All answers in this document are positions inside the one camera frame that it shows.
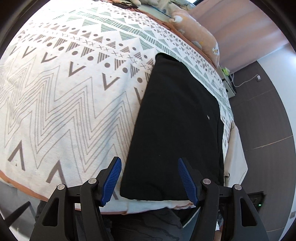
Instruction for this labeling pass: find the peach patterned pillow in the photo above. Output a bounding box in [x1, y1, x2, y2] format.
[169, 9, 220, 68]

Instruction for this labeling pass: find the white nightstand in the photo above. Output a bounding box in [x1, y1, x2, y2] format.
[219, 66, 236, 99]

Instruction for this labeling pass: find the patterned bedspread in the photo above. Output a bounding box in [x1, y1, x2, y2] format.
[1, 1, 233, 200]

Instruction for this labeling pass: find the folded beige sheet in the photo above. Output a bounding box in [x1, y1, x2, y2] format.
[224, 122, 248, 187]

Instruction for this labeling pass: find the white charging cable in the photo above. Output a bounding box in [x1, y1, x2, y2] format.
[232, 74, 262, 88]

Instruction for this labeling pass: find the black button shirt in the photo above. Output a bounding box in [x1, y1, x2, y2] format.
[120, 53, 224, 201]

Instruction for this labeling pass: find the right pink curtain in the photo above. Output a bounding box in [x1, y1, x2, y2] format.
[189, 0, 288, 72]

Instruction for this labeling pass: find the beige plush toy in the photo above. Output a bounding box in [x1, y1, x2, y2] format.
[130, 0, 159, 6]

